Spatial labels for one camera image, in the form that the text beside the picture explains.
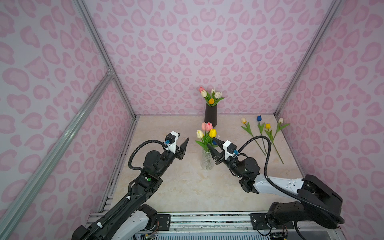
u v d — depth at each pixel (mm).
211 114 1059
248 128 1107
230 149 570
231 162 633
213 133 720
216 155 632
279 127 1105
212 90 952
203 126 762
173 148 605
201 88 933
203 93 902
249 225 731
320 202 421
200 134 694
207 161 853
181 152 627
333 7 695
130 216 593
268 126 1101
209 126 732
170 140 566
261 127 1107
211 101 874
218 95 881
